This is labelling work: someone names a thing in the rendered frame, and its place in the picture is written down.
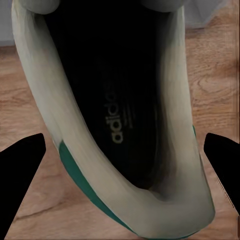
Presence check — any gym shoe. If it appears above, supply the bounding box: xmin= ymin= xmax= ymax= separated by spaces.
xmin=11 ymin=0 xmax=216 ymax=240

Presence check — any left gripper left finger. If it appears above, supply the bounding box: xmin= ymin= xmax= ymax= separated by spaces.
xmin=0 ymin=133 xmax=46 ymax=240

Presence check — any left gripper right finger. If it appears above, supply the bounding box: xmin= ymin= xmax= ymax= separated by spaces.
xmin=204 ymin=133 xmax=240 ymax=215

